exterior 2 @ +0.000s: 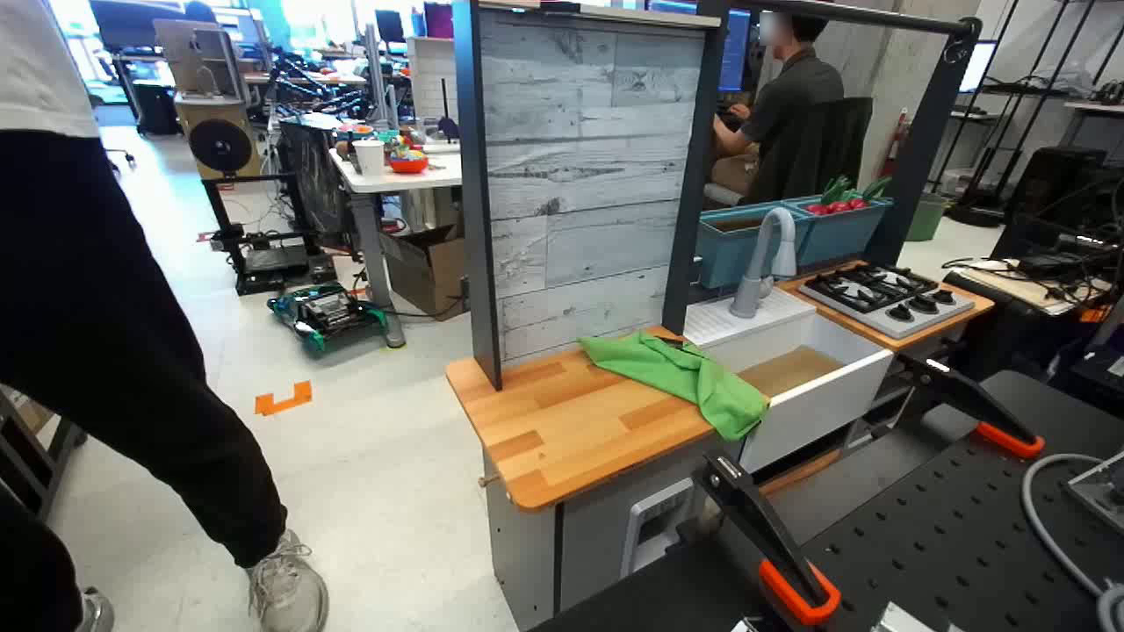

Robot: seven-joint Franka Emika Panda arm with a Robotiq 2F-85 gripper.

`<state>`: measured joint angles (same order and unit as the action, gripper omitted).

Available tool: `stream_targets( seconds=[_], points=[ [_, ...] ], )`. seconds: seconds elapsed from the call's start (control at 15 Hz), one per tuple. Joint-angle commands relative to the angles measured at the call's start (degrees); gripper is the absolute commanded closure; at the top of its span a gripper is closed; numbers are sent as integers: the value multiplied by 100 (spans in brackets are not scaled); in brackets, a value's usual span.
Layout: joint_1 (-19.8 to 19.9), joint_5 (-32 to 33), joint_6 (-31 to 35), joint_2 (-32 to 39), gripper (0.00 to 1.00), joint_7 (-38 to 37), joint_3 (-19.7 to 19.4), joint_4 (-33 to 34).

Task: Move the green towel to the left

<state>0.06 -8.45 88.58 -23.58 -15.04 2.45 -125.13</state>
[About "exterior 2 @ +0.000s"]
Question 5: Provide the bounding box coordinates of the green towel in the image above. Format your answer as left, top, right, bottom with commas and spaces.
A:
579, 332, 769, 443

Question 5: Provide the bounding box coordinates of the green wheeled robot base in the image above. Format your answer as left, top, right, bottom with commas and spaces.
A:
266, 282, 387, 357

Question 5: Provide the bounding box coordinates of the cardboard box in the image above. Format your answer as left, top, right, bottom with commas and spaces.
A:
381, 225, 465, 320

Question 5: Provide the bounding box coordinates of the wooden counter cabinet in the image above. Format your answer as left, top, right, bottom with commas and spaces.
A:
444, 346, 730, 627

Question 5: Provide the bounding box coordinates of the teal planter box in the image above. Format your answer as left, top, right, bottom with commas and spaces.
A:
694, 195, 892, 291

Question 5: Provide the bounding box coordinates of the white office desk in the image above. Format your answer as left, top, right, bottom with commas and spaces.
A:
328, 144, 458, 346

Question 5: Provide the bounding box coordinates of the grey plank backsplash panel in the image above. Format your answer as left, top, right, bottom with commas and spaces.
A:
451, 0, 717, 383

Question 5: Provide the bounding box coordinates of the grey faucet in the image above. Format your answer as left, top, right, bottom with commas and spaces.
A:
730, 206, 796, 320

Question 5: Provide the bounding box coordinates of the white sink basin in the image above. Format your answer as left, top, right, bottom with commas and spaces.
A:
684, 291, 895, 472

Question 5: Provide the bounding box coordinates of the seated person dark shirt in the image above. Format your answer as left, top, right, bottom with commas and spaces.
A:
711, 9, 842, 199

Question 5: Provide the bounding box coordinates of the black orange clamp near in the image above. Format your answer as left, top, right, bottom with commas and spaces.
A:
697, 451, 842, 627

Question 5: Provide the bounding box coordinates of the black orange clamp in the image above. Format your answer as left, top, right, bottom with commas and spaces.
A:
697, 451, 842, 627
901, 355, 1046, 460

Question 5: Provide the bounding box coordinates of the orange floor marker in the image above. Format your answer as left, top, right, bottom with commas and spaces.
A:
253, 380, 311, 417

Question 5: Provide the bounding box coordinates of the toy gas stove top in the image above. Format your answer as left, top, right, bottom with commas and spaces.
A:
804, 264, 971, 337

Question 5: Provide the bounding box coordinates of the black orange clamp far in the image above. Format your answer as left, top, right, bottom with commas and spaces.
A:
901, 355, 1046, 460

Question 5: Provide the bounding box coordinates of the black perforated table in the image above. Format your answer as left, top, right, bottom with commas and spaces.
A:
532, 371, 1124, 632

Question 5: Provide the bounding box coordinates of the standing person white shirt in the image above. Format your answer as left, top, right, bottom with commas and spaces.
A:
0, 0, 328, 632

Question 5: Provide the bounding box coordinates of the white cable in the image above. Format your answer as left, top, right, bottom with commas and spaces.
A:
1018, 448, 1124, 632

